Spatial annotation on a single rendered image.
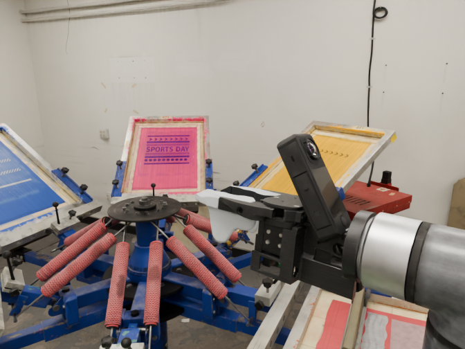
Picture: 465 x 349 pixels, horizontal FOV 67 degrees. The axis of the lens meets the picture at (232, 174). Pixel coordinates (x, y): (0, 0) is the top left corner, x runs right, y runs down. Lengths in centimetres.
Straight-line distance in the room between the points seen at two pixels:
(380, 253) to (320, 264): 7
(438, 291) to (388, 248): 5
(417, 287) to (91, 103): 433
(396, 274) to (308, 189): 11
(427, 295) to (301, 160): 16
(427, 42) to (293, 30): 102
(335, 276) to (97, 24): 418
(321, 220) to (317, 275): 6
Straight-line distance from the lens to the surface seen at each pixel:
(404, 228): 35
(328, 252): 39
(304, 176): 36
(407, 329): 150
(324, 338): 138
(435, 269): 34
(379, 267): 35
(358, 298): 140
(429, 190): 322
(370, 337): 141
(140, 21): 402
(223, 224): 43
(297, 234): 38
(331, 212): 36
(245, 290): 142
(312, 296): 151
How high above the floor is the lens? 182
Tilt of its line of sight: 15 degrees down
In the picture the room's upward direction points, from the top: straight up
